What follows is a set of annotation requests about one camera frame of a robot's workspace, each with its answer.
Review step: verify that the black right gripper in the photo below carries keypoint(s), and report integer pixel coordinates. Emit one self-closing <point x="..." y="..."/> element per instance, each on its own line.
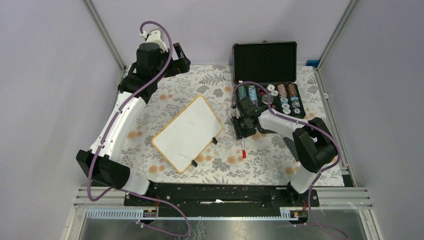
<point x="239" y="132"/>

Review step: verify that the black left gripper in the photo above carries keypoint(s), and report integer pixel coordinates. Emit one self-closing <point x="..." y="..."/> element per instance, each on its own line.
<point x="178" y="66"/>

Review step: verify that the red capped whiteboard marker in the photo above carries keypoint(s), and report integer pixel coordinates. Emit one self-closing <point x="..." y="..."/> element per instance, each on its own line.
<point x="243" y="150"/>

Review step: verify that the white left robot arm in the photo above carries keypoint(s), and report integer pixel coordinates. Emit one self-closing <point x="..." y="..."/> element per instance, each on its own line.
<point x="100" y="161"/>

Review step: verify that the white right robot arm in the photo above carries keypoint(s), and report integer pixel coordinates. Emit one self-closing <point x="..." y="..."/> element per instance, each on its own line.
<point x="314" y="146"/>

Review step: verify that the yellow framed whiteboard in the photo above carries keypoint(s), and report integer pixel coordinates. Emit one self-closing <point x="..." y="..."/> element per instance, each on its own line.
<point x="188" y="134"/>

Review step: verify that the green poker chip stack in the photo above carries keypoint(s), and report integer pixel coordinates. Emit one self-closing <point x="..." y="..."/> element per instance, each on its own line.
<point x="242" y="93"/>

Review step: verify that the blue purple poker chip stack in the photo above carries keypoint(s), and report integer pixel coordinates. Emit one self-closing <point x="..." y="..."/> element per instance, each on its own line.
<point x="252" y="94"/>

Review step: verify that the floral patterned table mat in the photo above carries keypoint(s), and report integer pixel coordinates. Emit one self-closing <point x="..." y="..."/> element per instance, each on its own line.
<point x="268" y="161"/>

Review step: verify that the grey lego baseplate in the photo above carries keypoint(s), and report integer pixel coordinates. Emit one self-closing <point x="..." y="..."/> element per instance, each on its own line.
<point x="292" y="148"/>

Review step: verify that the black poker chip case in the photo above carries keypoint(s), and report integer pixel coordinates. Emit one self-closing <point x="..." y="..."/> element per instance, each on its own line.
<point x="271" y="68"/>

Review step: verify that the blue box in corner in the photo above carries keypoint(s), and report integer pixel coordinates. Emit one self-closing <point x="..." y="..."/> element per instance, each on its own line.
<point x="312" y="63"/>

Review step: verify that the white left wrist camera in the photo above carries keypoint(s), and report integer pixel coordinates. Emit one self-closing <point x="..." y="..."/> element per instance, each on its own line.
<point x="155" y="37"/>

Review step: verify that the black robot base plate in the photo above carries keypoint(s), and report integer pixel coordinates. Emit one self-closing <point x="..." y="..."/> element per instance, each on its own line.
<point x="221" y="200"/>

